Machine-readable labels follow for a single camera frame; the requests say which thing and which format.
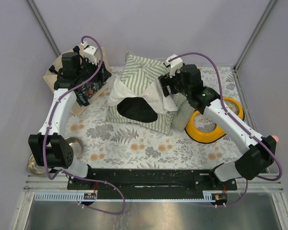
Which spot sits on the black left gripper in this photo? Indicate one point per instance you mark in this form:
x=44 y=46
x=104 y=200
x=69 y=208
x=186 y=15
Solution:
x=102 y=74

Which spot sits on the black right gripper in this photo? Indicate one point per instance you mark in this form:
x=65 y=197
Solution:
x=166 y=80

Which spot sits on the green checkered pet cushion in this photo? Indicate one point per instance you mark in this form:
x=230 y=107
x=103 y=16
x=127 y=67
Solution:
x=182 y=116

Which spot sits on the green striped pet tent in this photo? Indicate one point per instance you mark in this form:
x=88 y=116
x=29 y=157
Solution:
x=136 y=96

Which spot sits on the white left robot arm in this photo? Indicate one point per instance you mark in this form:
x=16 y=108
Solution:
x=49 y=147

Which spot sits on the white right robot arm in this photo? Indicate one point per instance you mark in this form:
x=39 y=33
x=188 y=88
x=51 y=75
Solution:
x=258 y=152

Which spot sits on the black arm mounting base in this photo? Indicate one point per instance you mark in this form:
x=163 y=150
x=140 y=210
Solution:
x=157 y=180

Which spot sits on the yellow double pet bowl holder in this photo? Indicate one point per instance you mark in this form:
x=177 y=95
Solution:
x=205 y=131

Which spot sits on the steel pet bowl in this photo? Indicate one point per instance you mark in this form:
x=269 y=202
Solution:
x=33 y=168
x=77 y=146

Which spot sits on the beige canvas tote bag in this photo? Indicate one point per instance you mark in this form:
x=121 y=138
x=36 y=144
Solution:
x=86 y=91

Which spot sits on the floral table mat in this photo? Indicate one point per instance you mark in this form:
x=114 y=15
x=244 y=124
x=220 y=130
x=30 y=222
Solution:
x=125 y=145

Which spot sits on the pink capped drink bottle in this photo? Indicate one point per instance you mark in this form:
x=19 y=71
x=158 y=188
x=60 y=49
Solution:
x=275 y=138

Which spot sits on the white slotted cable duct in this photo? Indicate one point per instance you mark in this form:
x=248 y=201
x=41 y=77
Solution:
x=194 y=196

